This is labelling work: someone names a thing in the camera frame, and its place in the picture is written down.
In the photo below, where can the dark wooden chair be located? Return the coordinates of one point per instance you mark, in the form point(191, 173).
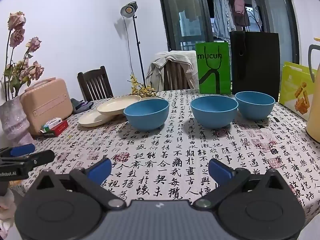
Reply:
point(92, 71)

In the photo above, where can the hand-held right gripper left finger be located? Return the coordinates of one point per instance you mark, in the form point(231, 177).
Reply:
point(100, 171)

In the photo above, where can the cream plate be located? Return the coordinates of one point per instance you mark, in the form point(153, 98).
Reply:
point(112, 107)
point(146, 99)
point(92, 120)

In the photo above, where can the black framed glass door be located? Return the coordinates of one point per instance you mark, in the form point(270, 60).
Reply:
point(175, 10)

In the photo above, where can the blue bowl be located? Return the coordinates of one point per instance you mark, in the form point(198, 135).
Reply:
point(255, 111)
point(215, 118)
point(147, 120)

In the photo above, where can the wooden chair with jacket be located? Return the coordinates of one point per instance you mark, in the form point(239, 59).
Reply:
point(175, 76)

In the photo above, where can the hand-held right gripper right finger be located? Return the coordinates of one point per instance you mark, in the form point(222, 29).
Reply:
point(220, 171)

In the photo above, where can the pink small suitcase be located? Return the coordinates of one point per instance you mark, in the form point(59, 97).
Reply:
point(47, 102)

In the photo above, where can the green paper bag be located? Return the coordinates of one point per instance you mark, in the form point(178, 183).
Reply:
point(225, 80)

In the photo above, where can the yellow flower branch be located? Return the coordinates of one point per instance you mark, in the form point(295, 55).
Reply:
point(140, 90)

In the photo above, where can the black paper bag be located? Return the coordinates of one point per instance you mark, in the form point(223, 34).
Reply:
point(260, 62)

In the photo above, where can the yellow thermos jug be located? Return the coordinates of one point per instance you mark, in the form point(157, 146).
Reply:
point(315, 105)

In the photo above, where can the white hanging garment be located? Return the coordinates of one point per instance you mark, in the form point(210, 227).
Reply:
point(255, 7)

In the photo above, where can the light blue hanging shirt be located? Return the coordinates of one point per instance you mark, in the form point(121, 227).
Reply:
point(221, 15)

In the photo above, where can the dried pink rose bouquet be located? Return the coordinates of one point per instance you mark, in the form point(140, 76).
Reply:
point(17, 20)

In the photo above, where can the yellow-green snack box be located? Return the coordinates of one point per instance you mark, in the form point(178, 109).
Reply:
point(290, 85)

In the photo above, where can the calligraphy printed tablecloth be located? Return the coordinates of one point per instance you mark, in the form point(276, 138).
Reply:
point(175, 150)

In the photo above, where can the beige jacket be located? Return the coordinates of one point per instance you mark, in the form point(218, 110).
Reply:
point(156, 67)

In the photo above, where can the mauve ribbed vase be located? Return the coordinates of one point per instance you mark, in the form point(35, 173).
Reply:
point(12, 120)

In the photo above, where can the grey purple cloth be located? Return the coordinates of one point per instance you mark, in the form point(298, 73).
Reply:
point(77, 105)

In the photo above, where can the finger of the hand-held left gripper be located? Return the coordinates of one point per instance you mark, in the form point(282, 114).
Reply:
point(22, 150)
point(40, 157)

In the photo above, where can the white blue box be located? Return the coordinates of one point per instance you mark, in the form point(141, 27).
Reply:
point(55, 122)

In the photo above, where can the studio light on stand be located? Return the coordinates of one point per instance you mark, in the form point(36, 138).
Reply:
point(127, 10)

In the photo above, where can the red box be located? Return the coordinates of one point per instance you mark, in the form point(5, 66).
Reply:
point(60, 128)

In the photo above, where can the green white box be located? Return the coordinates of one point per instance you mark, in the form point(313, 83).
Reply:
point(45, 128)

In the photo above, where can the pink hanging garment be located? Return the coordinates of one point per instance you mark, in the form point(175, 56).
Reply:
point(238, 5)

